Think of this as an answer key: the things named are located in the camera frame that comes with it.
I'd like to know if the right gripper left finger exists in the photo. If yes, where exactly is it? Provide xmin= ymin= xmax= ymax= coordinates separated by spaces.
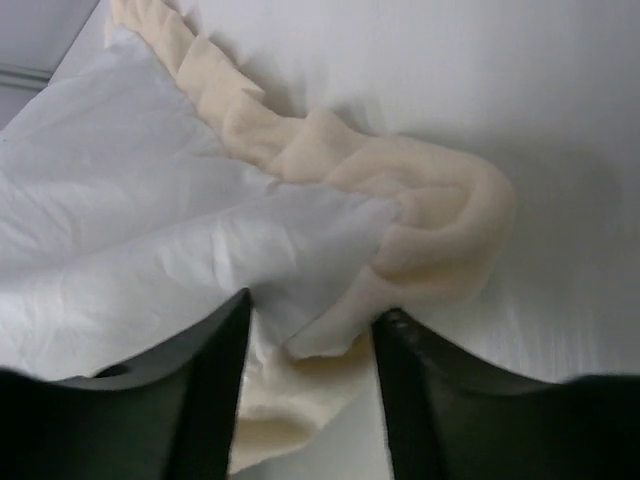
xmin=1 ymin=289 xmax=252 ymax=479

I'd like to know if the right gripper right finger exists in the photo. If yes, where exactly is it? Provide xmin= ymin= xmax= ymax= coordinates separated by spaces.
xmin=372 ymin=309 xmax=639 ymax=479

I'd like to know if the grey cream ruffled pillowcase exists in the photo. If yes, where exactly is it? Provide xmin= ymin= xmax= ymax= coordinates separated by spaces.
xmin=1 ymin=1 xmax=515 ymax=472

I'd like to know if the left aluminium frame post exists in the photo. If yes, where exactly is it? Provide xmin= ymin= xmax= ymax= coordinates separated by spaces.
xmin=0 ymin=64 xmax=52 ymax=91

